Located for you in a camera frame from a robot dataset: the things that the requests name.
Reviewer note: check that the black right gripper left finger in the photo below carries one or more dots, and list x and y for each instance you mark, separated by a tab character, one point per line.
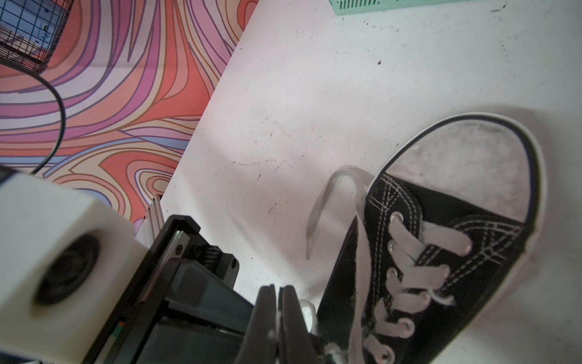
260	342

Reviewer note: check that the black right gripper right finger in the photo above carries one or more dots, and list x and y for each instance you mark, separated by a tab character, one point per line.
294	343

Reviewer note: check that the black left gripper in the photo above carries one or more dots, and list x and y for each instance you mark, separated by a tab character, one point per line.
180	305

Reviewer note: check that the black sneaker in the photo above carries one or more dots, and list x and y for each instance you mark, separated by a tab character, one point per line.
438	234

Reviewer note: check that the green perforated file organizer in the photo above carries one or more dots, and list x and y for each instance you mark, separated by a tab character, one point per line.
354	7

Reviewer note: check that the black wire basket left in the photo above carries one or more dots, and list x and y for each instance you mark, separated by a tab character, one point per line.
31	30

